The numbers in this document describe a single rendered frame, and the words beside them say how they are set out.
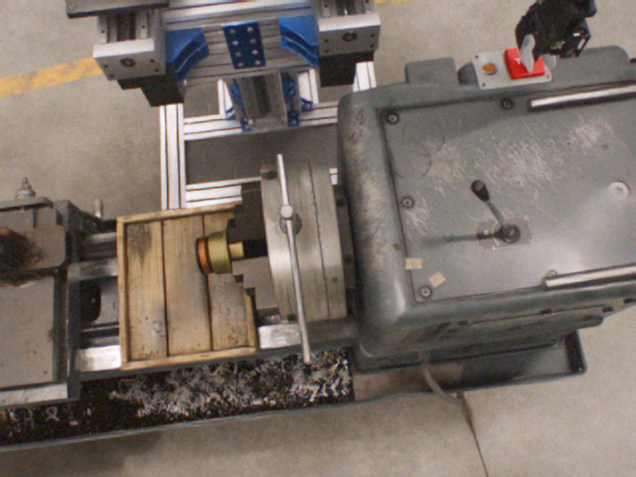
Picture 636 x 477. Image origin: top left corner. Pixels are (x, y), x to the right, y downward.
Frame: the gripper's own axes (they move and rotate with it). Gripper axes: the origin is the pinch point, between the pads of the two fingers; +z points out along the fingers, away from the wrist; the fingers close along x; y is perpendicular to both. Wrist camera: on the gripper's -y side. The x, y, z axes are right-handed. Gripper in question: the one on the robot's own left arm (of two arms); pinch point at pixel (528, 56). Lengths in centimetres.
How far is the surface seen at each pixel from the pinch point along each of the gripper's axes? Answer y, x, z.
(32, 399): 45, -106, 35
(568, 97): 9.2, 5.0, 0.3
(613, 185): 25.3, 9.4, 2.7
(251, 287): 31, -55, 17
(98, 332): 30, -94, 42
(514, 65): 0.7, -2.3, 1.3
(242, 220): 19, -55, 13
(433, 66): -2.0, -16.2, 2.4
